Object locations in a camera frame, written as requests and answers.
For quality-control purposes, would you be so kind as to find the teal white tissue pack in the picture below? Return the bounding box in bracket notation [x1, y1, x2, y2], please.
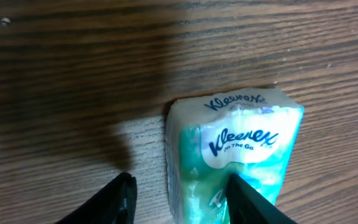
[165, 88, 305, 223]

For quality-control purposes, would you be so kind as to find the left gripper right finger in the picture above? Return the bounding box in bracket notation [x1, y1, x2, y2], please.
[226, 174, 296, 224]

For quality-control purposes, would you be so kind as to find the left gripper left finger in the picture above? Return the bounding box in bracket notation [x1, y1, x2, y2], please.
[57, 172, 137, 224]

